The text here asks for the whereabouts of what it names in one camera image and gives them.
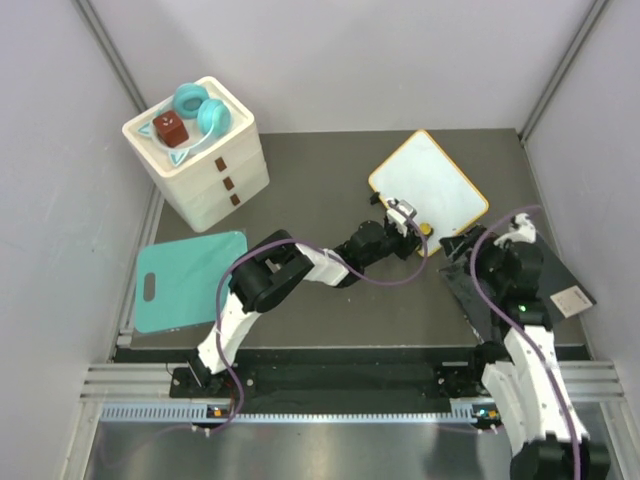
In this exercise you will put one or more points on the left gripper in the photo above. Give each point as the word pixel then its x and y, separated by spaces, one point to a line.
pixel 407 244

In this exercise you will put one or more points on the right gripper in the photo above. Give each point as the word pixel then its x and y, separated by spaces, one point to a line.
pixel 459 245

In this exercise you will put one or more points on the yellow bone-shaped eraser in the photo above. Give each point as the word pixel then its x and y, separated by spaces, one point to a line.
pixel 426 229

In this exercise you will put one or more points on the yellow-framed whiteboard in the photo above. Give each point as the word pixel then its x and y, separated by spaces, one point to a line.
pixel 421 173

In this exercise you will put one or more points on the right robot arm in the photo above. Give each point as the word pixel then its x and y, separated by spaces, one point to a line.
pixel 518 367

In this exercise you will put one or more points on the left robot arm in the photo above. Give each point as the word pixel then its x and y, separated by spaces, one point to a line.
pixel 261 279

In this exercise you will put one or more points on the black flat box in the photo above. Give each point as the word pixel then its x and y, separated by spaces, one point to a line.
pixel 560 296

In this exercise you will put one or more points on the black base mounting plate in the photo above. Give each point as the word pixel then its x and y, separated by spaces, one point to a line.
pixel 357 379

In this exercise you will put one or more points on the teal cutting board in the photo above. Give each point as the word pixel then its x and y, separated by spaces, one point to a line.
pixel 176 282

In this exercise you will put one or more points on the white three-drawer storage box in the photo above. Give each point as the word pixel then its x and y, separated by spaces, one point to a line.
pixel 211 184

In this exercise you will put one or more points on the teal cat-ear headphones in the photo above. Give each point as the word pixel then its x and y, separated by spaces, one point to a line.
pixel 206 119

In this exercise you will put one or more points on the brown cube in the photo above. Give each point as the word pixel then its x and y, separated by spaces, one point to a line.
pixel 170 129

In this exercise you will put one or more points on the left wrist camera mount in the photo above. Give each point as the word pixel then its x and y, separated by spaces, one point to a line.
pixel 400 214

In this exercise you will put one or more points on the grey slotted cable duct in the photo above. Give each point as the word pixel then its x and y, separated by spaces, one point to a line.
pixel 203 413

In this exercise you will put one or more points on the aluminium frame rail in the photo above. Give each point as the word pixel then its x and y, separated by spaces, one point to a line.
pixel 126 382

